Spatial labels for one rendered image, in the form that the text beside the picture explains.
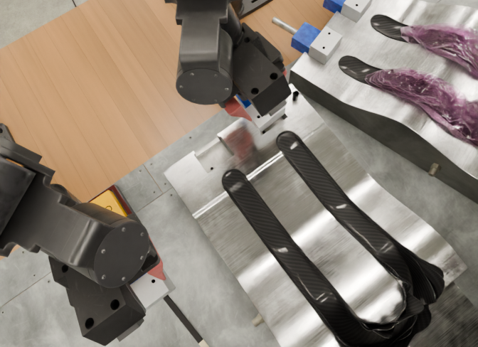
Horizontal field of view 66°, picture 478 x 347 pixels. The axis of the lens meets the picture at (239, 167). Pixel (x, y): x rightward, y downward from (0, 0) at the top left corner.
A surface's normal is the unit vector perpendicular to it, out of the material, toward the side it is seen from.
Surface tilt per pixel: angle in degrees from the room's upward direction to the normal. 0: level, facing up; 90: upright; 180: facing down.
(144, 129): 0
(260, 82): 23
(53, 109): 0
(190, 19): 11
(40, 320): 0
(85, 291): 27
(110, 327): 63
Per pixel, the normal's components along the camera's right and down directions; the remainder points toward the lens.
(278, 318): -0.31, -0.60
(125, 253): 0.83, 0.22
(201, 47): -0.04, -0.45
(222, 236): 0.00, -0.22
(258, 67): -0.39, -0.42
